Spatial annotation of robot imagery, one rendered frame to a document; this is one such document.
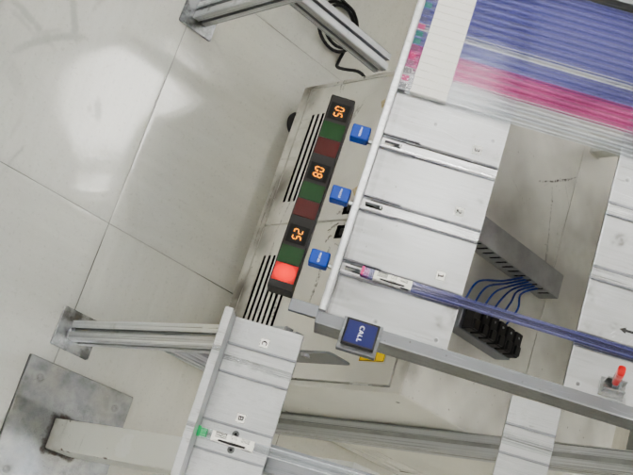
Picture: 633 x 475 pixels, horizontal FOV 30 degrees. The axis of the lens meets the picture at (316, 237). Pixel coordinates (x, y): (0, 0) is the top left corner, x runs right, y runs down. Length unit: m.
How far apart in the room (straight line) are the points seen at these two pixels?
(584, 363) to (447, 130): 0.42
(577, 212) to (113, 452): 1.04
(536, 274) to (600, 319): 0.44
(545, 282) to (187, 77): 0.87
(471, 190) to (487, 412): 0.52
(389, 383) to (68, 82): 0.87
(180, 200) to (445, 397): 0.74
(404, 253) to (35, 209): 0.81
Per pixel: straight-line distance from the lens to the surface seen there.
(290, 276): 1.82
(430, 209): 1.85
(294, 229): 1.84
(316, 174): 1.87
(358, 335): 1.74
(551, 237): 2.39
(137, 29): 2.50
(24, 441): 2.32
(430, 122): 1.91
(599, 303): 1.86
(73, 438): 2.27
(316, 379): 2.21
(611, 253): 1.89
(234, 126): 2.62
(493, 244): 2.17
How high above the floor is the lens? 2.03
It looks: 47 degrees down
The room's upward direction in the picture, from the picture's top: 87 degrees clockwise
